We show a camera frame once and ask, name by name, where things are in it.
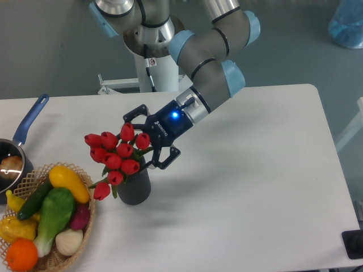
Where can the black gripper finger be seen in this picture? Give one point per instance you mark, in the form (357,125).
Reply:
(162,157)
(137,116)

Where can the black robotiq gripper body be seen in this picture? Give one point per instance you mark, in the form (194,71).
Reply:
(167,124)

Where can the red tulip bouquet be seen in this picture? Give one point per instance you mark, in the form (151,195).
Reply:
(122,155)

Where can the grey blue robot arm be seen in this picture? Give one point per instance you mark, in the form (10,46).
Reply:
(203,59)

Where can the dark grey ribbed vase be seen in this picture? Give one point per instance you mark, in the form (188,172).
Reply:
(136,189)

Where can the yellow squash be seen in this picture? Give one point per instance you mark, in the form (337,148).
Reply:
(61,176)

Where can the purple red radish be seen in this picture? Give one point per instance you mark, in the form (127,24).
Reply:
(80,218)

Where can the green bok choy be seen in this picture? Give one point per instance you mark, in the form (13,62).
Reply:
(55,213)

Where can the white garlic bulb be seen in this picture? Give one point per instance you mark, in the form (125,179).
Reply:
(68,241)

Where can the brown bread roll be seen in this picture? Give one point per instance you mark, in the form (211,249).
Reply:
(11,167)

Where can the dark green cucumber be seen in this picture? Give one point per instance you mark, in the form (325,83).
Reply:
(33,203)

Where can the small yellow banana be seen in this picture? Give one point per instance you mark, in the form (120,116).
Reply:
(14,202)

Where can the yellow corn cob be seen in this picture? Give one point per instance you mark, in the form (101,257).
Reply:
(13,229)

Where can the orange fruit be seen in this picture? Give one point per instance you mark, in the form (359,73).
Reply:
(22,255)

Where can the black device at edge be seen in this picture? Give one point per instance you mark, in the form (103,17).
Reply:
(353,243)

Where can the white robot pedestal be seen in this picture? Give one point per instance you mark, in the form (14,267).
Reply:
(156,69)

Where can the blue handled saucepan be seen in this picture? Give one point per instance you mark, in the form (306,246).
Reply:
(13,147)

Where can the white table leg frame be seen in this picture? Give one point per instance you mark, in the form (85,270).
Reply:
(353,127)

